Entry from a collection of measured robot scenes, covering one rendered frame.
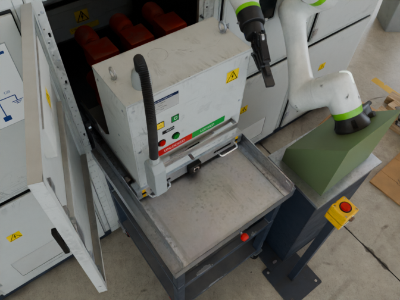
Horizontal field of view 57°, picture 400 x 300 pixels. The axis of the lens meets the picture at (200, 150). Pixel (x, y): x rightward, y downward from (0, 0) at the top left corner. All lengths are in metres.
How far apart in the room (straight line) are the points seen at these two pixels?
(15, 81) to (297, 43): 1.15
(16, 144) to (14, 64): 0.34
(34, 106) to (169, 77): 0.46
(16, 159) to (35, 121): 0.70
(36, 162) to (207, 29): 0.82
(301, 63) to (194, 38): 0.58
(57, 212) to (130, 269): 1.50
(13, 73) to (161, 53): 0.46
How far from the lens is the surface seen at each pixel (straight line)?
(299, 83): 1.69
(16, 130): 1.45
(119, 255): 2.37
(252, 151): 1.67
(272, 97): 2.43
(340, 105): 1.61
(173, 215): 1.50
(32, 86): 0.94
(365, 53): 3.89
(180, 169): 1.52
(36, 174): 0.78
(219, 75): 1.28
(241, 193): 1.56
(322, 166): 1.63
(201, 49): 1.29
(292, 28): 1.77
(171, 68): 1.21
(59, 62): 1.36
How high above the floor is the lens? 2.19
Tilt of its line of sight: 54 degrees down
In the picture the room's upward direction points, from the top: 4 degrees clockwise
